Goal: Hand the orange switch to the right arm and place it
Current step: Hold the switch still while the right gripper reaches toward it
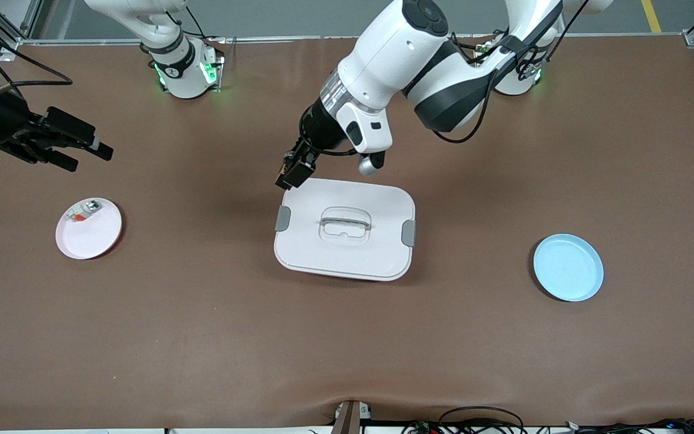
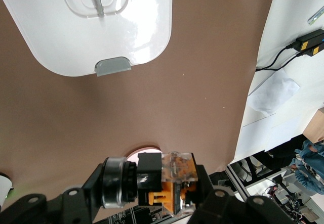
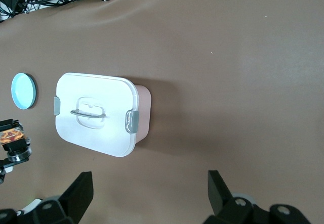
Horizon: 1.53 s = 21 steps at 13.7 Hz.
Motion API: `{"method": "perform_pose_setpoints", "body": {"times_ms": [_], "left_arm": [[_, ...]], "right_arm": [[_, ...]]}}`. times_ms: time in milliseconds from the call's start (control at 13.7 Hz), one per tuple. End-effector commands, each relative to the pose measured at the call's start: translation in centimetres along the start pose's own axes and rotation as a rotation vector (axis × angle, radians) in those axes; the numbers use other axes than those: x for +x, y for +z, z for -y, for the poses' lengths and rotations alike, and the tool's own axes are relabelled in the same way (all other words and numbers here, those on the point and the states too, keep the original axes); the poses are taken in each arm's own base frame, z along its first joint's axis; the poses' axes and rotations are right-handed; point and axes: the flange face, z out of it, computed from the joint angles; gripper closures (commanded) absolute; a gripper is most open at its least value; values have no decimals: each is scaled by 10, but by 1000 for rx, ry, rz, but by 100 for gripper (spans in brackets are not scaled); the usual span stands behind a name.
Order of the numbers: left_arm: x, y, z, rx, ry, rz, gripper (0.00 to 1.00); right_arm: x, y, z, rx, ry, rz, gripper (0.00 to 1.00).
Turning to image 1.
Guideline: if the brown table mat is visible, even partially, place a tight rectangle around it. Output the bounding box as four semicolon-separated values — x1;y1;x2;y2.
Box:
0;33;694;432

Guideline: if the pink box with white lid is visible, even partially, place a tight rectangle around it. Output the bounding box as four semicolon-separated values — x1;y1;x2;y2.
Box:
274;177;417;282

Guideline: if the pale pink round plate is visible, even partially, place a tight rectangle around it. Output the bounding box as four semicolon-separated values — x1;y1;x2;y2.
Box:
55;197;123;260

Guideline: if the black base cable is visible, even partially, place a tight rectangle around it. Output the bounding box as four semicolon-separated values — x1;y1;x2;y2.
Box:
449;31;492;61

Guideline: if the aluminium profile bar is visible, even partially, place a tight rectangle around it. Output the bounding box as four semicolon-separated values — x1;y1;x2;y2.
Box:
332;401;372;434

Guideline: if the small white orange object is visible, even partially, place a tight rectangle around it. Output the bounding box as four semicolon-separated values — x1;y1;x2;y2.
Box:
65;201;102;222

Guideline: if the black cable bundle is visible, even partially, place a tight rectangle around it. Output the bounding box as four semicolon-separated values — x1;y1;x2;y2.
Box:
404;407;694;434

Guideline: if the silver table edge rail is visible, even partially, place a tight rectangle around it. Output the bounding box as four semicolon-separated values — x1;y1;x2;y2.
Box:
19;33;694;46

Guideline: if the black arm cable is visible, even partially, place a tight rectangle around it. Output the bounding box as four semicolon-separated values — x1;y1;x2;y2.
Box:
0;27;74;98
431;0;592;145

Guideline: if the light blue round plate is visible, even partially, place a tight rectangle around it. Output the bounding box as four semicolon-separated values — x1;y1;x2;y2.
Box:
533;234;604;302

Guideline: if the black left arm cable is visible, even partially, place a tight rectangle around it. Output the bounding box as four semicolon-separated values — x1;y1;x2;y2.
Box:
431;0;592;145

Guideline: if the aluminium corner frame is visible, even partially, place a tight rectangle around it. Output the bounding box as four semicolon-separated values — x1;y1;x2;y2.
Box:
0;0;43;54

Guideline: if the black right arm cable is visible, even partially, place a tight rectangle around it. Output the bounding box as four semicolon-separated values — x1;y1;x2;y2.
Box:
0;27;74;98

